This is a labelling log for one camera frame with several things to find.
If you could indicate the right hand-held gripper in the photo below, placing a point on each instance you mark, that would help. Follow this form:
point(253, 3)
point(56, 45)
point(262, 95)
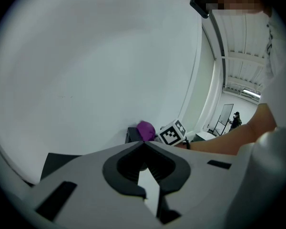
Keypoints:
point(171, 133)

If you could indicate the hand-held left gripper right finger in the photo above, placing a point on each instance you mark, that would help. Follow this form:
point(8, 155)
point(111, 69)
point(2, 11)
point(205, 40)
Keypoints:
point(205, 182)

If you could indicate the white table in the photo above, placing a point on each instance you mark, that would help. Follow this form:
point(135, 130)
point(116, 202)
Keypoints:
point(205, 136)

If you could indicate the black wristband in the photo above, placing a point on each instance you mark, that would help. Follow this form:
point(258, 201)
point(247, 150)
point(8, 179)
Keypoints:
point(187, 144)

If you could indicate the person's white shirt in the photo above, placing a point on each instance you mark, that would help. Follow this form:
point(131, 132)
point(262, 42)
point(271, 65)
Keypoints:
point(276, 170)

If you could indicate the purple cloth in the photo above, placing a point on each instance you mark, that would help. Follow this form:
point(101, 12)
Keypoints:
point(146, 130)

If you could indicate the person's right forearm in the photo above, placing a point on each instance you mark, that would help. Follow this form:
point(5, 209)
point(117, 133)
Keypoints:
point(231, 139)

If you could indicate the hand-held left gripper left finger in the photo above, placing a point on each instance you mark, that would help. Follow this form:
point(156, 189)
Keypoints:
point(85, 175)

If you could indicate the black head-mounted camera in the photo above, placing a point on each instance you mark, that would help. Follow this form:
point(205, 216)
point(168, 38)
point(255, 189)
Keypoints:
point(199, 5)

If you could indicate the whiteboard on black stand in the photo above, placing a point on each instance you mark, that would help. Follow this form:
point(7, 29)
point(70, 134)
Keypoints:
point(225, 118)

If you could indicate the long ceiling light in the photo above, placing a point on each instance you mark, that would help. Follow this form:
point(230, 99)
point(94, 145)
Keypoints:
point(250, 92)

